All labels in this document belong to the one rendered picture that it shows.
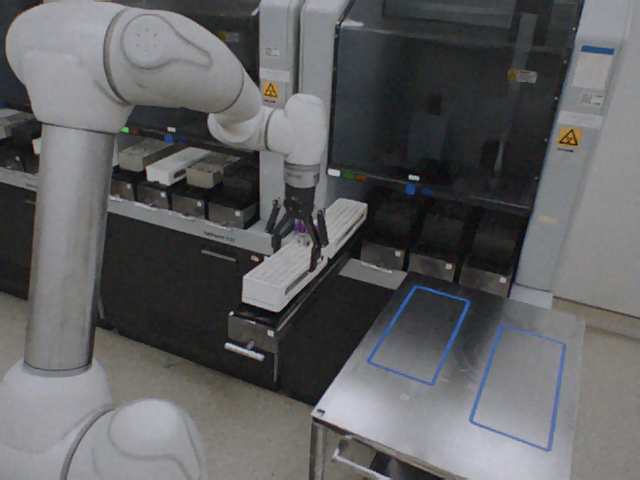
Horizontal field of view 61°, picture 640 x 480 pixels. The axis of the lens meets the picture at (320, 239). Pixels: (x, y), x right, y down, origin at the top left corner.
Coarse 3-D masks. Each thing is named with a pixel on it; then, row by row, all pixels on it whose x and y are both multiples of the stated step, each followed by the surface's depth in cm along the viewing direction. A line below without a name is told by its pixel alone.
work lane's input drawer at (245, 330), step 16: (368, 224) 176; (352, 240) 166; (336, 256) 155; (320, 272) 146; (336, 272) 155; (304, 288) 141; (320, 288) 146; (240, 304) 132; (288, 304) 135; (304, 304) 137; (240, 320) 129; (256, 320) 127; (272, 320) 127; (288, 320) 129; (240, 336) 131; (256, 336) 129; (272, 336) 126; (240, 352) 127; (256, 352) 126; (272, 352) 129
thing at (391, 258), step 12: (432, 204) 193; (420, 228) 176; (372, 240) 165; (384, 240) 164; (396, 240) 166; (408, 240) 168; (372, 252) 166; (384, 252) 164; (396, 252) 162; (408, 252) 167; (384, 264) 166; (396, 264) 164
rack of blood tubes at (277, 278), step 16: (272, 256) 140; (288, 256) 142; (304, 256) 142; (256, 272) 131; (272, 272) 132; (288, 272) 133; (304, 272) 142; (256, 288) 127; (272, 288) 125; (288, 288) 137; (256, 304) 129; (272, 304) 127
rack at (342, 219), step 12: (336, 204) 175; (348, 204) 175; (360, 204) 175; (336, 216) 167; (348, 216) 167; (360, 216) 170; (336, 228) 159; (348, 228) 162; (336, 240) 154; (336, 252) 157
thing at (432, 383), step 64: (384, 320) 128; (448, 320) 129; (512, 320) 131; (576, 320) 132; (384, 384) 109; (448, 384) 110; (512, 384) 111; (576, 384) 112; (320, 448) 104; (384, 448) 96; (448, 448) 96; (512, 448) 96
